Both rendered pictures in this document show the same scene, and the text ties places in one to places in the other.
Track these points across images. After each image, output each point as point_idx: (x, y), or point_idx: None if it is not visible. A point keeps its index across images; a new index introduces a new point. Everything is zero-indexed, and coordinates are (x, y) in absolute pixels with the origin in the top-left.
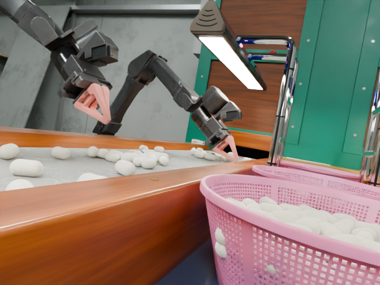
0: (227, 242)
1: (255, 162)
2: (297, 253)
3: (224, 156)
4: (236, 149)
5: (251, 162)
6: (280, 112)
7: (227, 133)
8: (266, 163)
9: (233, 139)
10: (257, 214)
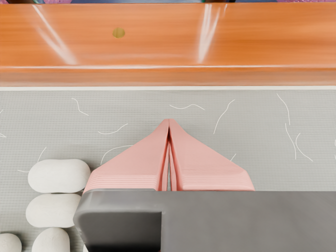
0: None
1: (254, 28)
2: None
3: (54, 233)
4: (152, 133)
5: (304, 35)
6: None
7: (252, 222)
8: (166, 6)
9: (115, 160)
10: None
